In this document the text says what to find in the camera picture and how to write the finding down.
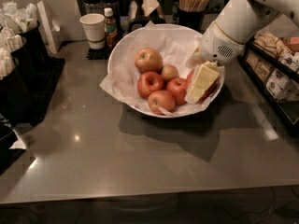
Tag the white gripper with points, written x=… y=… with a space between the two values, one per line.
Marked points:
x=217 y=46

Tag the black tub with white cutlery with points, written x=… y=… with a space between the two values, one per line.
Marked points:
x=18 y=59

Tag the yellowish apple back left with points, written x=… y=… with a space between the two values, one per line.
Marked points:
x=148 y=59

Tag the red apple front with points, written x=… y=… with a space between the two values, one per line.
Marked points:
x=161 y=99

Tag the black condiment packet rack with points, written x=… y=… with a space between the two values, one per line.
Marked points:
x=274 y=68

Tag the white napkin dispenser box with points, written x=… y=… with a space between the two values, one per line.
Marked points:
x=51 y=27

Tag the black tub with sachets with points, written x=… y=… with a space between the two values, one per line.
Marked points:
x=20 y=26

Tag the large red stickered apple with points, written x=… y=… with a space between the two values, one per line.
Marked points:
x=206 y=93

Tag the black front cutlery tub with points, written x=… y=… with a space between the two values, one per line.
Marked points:
x=15 y=99

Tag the red apple centre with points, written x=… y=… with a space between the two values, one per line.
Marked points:
x=177 y=87

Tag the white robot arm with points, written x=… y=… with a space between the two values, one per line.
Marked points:
x=241 y=19

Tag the white paper cup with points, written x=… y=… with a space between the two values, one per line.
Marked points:
x=94 y=27

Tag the white paper bowl liner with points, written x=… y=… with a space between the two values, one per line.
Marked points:
x=174 y=47

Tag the white bowl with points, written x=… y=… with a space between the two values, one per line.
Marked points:
x=174 y=41

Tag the red apple middle left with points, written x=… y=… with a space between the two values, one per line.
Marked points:
x=149 y=82

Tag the black napkin holder with napkin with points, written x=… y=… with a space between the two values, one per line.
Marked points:
x=140 y=12

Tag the small yellow-red apple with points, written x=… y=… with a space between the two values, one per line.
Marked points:
x=169 y=71

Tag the small amber sauce bottle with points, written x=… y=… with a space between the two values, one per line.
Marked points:
x=112 y=35

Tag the black cup of wooden stirrers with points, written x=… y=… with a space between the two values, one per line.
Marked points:
x=191 y=13

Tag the small black coaster mat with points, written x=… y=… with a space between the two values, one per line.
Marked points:
x=99 y=54

